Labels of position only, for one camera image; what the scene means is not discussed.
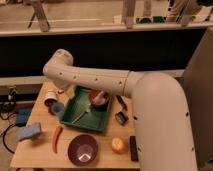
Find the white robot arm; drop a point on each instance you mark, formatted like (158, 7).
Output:
(159, 107)

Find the yellow orange fruit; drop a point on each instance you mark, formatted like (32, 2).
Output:
(117, 145)

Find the orange carrot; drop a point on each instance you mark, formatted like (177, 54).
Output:
(55, 137)

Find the green plastic tray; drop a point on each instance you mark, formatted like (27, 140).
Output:
(79, 113)

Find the white cloth in bowl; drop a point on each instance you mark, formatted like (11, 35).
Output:
(99, 99)

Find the blue plastic cup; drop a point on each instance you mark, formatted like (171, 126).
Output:
(57, 109)

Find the black remote control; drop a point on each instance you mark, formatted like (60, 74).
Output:
(133, 148)

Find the blue box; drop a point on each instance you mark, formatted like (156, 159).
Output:
(22, 116)

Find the black handled brush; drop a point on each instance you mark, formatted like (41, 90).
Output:
(121, 116)

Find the dark red bowl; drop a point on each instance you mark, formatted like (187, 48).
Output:
(93, 94)

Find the white plastic cup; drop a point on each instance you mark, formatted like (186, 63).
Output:
(50, 97)

